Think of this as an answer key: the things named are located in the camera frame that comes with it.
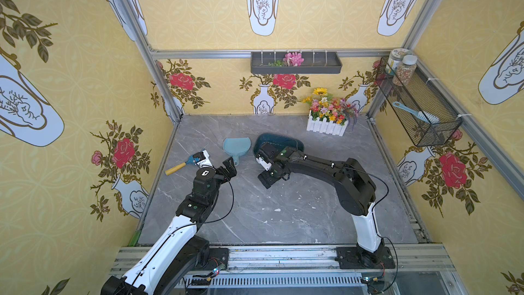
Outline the pink flower on shelf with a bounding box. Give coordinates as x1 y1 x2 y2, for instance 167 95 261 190
283 52 304 67

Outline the blue rake yellow handle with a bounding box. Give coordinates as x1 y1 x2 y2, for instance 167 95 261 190
165 156 195 176

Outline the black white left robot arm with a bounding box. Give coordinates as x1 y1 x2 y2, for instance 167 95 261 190
100 157 237 294

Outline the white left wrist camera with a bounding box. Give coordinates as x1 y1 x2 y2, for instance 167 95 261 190
192 150 214 168

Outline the glass jar white lid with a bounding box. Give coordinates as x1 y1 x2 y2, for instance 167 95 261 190
385 48 413 75

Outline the spice jar white lid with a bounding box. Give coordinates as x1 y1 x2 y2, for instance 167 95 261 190
393 55 418 86

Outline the dark wall shelf tray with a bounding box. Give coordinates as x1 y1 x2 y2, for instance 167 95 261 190
251 50 343 75

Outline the black wire mesh basket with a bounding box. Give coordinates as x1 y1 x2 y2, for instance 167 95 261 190
377 57 463 147

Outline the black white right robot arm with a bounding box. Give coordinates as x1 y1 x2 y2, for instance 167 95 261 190
254 142 397 269

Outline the teal plastic storage box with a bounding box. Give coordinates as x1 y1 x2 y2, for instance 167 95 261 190
253 132 305 157

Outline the light blue dustpan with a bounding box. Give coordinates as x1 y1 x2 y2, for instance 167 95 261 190
222 137 251 166

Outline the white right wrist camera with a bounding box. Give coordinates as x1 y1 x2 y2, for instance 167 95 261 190
257 157 272 171

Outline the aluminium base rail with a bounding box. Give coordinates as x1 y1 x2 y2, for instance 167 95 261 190
109 238 467 294

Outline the light blue brush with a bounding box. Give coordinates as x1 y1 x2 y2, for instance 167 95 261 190
392 102 440 124

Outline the white fence flower box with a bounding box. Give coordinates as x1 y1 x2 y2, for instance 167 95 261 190
302 87 359 137

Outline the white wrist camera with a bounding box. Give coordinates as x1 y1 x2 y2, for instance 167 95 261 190
257 157 272 171
192 150 214 168

